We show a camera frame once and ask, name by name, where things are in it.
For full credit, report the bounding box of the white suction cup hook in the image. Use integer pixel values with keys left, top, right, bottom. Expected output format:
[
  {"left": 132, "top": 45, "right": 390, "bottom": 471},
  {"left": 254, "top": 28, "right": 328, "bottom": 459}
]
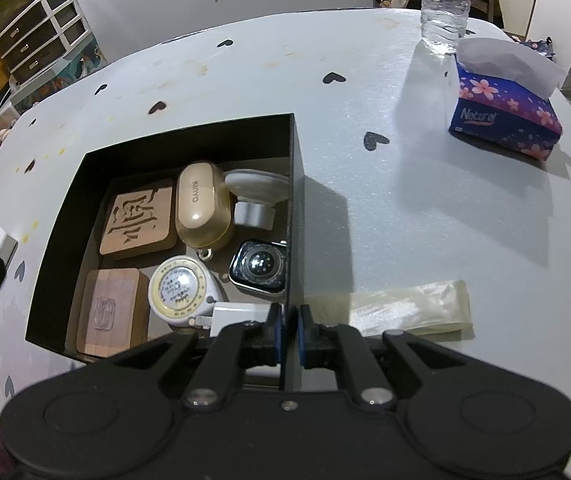
[{"left": 224, "top": 168, "right": 291, "bottom": 231}]

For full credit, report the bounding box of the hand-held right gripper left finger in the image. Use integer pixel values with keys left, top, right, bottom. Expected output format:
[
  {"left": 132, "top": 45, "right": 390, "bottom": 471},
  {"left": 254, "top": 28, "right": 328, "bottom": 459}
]
[{"left": 110, "top": 303, "right": 284, "bottom": 409}]

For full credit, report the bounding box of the white storage box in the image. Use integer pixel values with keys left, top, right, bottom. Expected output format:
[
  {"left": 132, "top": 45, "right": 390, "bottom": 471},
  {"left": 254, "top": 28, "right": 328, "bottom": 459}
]
[{"left": 0, "top": 91, "right": 22, "bottom": 129}]

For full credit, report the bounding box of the beige earbud case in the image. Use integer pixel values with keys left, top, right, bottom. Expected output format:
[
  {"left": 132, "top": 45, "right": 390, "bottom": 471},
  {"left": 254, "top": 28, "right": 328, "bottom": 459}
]
[{"left": 174, "top": 160, "right": 239, "bottom": 261}]

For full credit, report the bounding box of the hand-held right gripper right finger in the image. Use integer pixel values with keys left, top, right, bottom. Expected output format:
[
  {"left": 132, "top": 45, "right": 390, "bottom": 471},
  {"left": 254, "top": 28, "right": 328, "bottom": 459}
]
[{"left": 297, "top": 304, "right": 466, "bottom": 409}]

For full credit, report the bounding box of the blue floral tissue box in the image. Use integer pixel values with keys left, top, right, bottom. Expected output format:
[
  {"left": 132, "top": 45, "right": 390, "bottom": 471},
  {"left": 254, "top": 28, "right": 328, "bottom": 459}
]
[{"left": 447, "top": 37, "right": 567, "bottom": 162}]

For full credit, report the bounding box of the carved wooden coaster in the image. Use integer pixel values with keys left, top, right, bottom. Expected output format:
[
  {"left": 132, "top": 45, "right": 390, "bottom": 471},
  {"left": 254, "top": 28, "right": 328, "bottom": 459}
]
[{"left": 98, "top": 178, "right": 179, "bottom": 261}]

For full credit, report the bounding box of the blue patterned packet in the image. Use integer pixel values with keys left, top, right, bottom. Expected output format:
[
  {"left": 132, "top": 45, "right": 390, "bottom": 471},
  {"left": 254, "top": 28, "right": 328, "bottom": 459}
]
[{"left": 512, "top": 35, "right": 557, "bottom": 62}]

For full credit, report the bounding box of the black cardboard box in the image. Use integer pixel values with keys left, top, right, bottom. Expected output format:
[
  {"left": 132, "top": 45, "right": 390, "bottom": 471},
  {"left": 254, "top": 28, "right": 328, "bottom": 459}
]
[{"left": 25, "top": 112, "right": 307, "bottom": 395}]

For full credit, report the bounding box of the white drawer cabinet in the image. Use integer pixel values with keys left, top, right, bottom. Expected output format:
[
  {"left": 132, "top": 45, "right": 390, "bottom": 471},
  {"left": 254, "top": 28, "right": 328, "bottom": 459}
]
[{"left": 0, "top": 0, "right": 96, "bottom": 84}]

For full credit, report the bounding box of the clear water bottle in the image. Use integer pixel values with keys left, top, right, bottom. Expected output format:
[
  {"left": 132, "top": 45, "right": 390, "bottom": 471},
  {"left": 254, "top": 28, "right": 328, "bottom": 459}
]
[{"left": 420, "top": 0, "right": 474, "bottom": 55}]

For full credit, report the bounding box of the round white tape measure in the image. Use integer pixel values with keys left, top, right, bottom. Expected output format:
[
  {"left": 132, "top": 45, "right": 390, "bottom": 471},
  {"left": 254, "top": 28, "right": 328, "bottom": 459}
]
[{"left": 148, "top": 255, "right": 227, "bottom": 329}]

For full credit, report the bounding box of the teal patterned box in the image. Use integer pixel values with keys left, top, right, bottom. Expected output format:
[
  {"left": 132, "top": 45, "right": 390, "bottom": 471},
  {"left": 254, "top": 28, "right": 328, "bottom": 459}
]
[{"left": 10, "top": 44, "right": 112, "bottom": 107}]

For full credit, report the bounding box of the clear plastic bag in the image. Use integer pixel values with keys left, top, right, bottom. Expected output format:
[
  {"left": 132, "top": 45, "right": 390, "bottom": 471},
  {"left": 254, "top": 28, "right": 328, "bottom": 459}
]
[{"left": 305, "top": 278, "right": 472, "bottom": 344}]

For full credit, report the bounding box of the black smart watch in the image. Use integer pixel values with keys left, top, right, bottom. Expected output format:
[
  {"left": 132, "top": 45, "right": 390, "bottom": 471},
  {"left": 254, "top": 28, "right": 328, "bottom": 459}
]
[{"left": 228, "top": 238, "right": 289, "bottom": 295}]

